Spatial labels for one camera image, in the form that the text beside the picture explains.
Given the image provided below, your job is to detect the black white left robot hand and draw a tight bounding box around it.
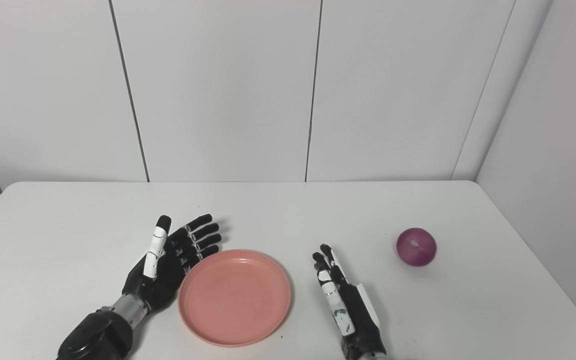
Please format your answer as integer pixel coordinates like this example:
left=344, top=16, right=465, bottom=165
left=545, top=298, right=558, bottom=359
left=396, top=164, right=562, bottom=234
left=121, top=214, right=222, bottom=314

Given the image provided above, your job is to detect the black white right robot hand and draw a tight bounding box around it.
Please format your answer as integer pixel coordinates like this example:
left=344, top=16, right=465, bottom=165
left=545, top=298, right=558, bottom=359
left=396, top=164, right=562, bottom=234
left=312, top=244, right=387, bottom=360

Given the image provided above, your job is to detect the pink round plate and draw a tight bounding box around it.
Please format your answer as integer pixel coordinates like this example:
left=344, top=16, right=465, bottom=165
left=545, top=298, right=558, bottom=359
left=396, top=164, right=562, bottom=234
left=178, top=249, right=292, bottom=347

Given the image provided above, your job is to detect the purple red onion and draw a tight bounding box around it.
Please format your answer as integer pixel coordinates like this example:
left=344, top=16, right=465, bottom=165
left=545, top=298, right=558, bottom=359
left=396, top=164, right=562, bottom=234
left=395, top=228, right=438, bottom=267

